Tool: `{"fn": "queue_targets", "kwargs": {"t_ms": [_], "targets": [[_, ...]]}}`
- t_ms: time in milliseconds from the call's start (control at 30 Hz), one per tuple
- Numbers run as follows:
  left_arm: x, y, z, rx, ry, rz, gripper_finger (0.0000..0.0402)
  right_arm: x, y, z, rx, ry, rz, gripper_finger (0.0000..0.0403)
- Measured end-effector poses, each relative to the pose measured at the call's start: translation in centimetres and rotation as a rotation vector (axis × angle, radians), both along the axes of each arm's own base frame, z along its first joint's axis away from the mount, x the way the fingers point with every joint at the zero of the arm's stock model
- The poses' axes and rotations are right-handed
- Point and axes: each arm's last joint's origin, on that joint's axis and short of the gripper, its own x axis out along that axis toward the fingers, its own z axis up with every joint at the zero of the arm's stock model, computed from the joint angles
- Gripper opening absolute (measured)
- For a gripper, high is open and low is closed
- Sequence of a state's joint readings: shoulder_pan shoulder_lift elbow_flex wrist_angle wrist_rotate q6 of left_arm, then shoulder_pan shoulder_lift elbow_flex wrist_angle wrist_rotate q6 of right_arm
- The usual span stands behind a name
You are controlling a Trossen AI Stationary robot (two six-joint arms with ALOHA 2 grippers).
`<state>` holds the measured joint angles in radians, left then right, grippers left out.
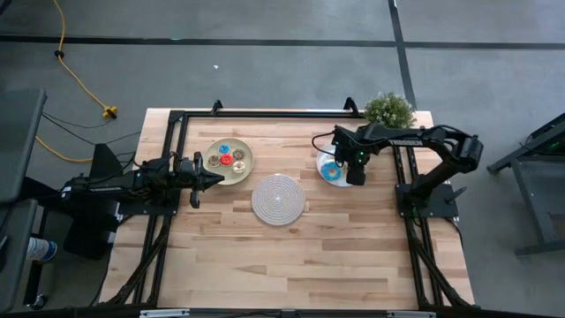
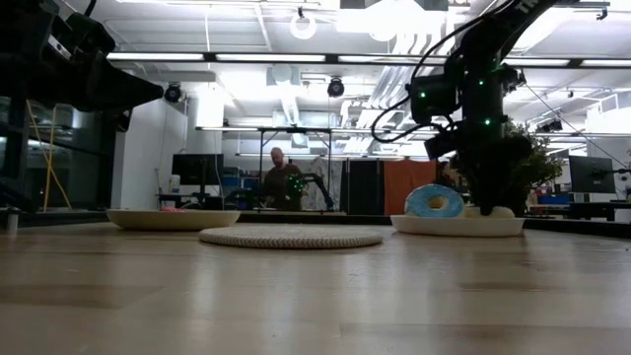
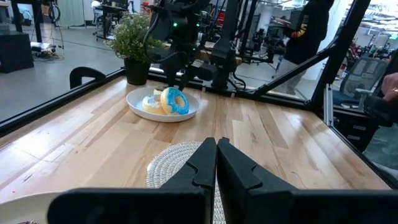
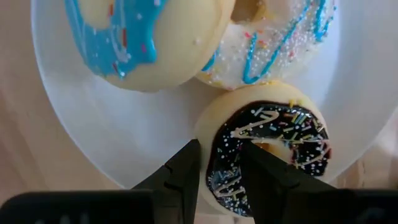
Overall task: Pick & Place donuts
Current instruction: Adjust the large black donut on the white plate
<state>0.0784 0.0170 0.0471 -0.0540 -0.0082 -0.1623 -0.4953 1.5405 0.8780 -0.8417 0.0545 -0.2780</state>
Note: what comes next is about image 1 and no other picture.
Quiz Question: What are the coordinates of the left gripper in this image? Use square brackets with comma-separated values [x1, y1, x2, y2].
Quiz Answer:
[176, 150, 225, 209]

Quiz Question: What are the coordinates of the large blue frosted donut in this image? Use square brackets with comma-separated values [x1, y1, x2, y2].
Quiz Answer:
[320, 161, 343, 183]

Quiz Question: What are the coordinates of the yellow extension cable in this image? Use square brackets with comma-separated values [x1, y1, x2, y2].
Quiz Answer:
[34, 0, 119, 163]

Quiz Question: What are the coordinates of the round woven rope mat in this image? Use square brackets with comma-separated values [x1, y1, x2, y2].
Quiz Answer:
[251, 173, 306, 227]

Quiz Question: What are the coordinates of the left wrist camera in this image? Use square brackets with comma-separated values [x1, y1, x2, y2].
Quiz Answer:
[175, 158, 193, 189]

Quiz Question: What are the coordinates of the grey metal cart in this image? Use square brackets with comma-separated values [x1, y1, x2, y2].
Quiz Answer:
[486, 112, 565, 258]

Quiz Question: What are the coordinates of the black right camera cable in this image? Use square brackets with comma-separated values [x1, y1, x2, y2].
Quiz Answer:
[311, 131, 339, 158]

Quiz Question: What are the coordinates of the silver table bracket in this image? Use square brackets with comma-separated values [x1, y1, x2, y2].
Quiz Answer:
[139, 308, 191, 318]
[386, 310, 437, 318]

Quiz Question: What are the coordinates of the black aluminium table frame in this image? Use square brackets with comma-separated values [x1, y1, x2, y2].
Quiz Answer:
[99, 96, 476, 310]

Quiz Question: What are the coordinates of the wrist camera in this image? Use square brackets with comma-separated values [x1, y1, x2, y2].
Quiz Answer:
[331, 141, 350, 165]
[175, 158, 193, 189]

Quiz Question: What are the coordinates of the white blue can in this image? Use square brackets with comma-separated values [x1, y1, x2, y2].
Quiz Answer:
[25, 236, 59, 263]

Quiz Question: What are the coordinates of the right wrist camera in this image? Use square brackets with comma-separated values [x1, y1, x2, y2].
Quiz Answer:
[331, 141, 350, 165]

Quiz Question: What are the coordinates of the grey side table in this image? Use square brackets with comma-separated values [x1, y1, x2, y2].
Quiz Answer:
[0, 197, 40, 313]
[0, 87, 49, 204]

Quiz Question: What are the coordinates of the black equipment stand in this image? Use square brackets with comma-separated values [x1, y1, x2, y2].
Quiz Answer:
[63, 143, 125, 261]

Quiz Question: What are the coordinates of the potted green plant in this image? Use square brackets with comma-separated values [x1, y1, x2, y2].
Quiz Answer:
[363, 91, 418, 130]

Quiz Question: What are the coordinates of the beige round plate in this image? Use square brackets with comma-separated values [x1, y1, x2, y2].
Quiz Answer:
[202, 137, 255, 186]

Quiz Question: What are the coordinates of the black floor cable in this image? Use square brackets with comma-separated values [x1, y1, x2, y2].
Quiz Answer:
[41, 112, 142, 147]

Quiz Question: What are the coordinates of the white round plate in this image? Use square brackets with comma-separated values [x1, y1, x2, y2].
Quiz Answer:
[315, 143, 354, 189]

